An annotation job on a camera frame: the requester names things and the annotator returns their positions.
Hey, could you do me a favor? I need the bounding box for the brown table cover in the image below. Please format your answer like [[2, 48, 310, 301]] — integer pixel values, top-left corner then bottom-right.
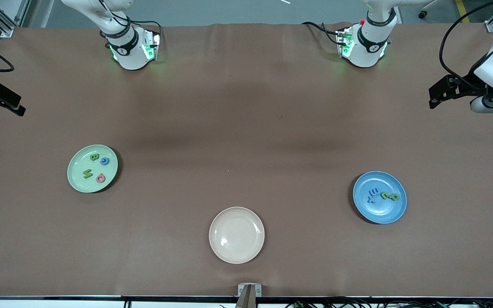
[[0, 22, 493, 298]]

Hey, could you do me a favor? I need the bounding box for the black chair caster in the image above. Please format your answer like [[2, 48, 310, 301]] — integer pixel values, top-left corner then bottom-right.
[[418, 0, 440, 20]]

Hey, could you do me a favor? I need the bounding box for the white table edge rail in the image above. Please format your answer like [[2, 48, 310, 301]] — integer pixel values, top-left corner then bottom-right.
[[0, 295, 493, 308]]

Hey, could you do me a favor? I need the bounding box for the grey base connector bracket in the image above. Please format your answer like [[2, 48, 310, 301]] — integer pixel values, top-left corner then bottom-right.
[[336, 27, 355, 59], [142, 27, 162, 61]]

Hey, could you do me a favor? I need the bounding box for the light green plate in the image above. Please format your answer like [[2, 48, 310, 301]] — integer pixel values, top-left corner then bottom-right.
[[67, 144, 119, 194]]

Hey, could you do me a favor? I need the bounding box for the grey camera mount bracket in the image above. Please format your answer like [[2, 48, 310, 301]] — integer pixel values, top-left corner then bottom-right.
[[235, 283, 262, 308]]

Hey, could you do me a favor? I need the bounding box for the beige plate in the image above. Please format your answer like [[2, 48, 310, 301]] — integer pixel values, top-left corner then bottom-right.
[[209, 207, 265, 264]]

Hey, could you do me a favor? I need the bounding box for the blue plate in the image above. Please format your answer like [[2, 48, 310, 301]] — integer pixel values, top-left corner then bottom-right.
[[353, 171, 408, 225]]

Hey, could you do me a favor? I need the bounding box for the black base cable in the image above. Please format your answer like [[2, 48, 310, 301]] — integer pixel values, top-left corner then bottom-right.
[[125, 19, 163, 33], [301, 21, 342, 45]]

